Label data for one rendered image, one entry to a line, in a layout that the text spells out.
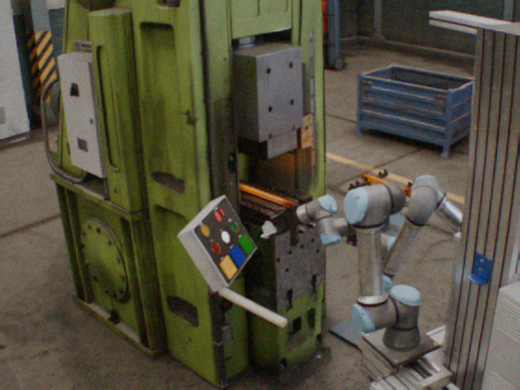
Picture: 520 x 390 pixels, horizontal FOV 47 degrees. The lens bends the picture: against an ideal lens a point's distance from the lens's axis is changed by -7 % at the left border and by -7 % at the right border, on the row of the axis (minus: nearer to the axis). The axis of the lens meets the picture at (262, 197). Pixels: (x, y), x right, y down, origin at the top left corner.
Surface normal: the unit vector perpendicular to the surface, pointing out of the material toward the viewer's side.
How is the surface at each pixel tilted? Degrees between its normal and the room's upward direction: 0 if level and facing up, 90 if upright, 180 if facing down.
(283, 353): 90
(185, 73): 89
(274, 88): 90
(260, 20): 90
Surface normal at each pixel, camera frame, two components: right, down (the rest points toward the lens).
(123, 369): -0.04, -0.91
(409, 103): -0.67, 0.32
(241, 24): 0.71, 0.26
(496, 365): -0.89, 0.22
